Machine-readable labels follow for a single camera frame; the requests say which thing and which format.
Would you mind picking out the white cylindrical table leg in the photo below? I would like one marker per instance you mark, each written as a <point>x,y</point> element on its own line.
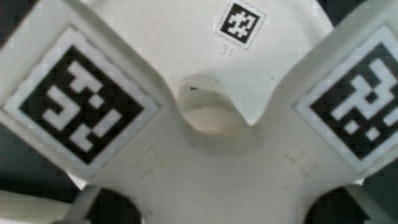
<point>207,106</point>

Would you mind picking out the white cross-shaped table base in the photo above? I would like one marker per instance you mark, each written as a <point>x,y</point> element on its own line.
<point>89,107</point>

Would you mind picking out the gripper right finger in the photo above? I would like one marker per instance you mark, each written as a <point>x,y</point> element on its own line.
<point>347,207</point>

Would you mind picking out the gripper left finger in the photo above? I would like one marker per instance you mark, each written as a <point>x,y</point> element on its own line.
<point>93,207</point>

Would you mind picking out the white round table top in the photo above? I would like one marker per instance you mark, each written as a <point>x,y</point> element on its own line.
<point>232,39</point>

